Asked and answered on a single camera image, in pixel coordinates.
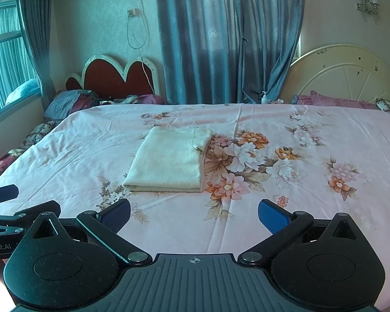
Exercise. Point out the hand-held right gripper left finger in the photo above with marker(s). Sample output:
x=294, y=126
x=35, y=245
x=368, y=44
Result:
x=117, y=215

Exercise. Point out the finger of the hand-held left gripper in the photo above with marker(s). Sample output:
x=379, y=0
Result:
x=22, y=217
x=1, y=194

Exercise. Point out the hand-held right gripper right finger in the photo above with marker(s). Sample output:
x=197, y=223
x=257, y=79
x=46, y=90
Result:
x=273, y=216

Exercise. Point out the cream towel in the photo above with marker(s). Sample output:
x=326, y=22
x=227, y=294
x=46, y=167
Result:
x=169, y=162

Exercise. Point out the pile of clothes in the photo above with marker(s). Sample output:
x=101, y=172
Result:
x=126, y=99

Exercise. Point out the dark red patterned blanket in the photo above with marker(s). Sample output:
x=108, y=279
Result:
x=1, y=165

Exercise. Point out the diamond-patterned pillow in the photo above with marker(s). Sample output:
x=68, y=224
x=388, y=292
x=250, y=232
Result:
x=39, y=133

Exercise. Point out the pink floral bed sheet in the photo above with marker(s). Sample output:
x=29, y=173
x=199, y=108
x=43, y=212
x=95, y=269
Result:
x=84, y=149

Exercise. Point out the light blue cloth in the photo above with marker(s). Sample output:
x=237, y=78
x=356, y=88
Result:
x=22, y=91

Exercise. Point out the blue pillow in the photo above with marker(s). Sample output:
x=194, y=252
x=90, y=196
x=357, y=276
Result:
x=61, y=105

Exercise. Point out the white pump bottle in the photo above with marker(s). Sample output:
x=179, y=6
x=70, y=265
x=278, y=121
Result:
x=265, y=98

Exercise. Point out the pink pillow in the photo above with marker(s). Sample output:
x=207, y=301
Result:
x=334, y=100

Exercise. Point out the red heart-shaped headboard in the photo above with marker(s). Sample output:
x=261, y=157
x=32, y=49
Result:
x=107, y=78

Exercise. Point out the window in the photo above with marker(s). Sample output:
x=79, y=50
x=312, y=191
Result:
x=6, y=52

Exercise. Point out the cream round headboard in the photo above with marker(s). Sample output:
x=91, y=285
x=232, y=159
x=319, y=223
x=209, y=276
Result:
x=344, y=71

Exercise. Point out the narrow blue-grey curtain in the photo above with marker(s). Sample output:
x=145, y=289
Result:
x=35, y=32

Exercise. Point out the wide blue-grey curtain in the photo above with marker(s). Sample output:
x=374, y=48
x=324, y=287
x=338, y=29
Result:
x=208, y=39

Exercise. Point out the wall socket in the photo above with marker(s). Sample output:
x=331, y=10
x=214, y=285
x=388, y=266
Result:
x=133, y=13

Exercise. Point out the crystal wall lamp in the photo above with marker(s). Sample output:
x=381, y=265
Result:
x=368, y=1

